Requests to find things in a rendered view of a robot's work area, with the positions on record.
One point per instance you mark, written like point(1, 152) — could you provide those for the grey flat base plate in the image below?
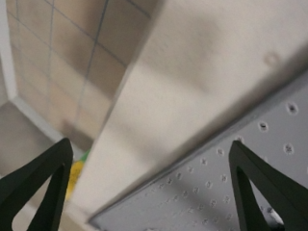
point(195, 193)

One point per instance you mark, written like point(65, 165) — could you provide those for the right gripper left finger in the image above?
point(18, 187)

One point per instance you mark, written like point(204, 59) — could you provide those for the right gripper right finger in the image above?
point(287, 198)

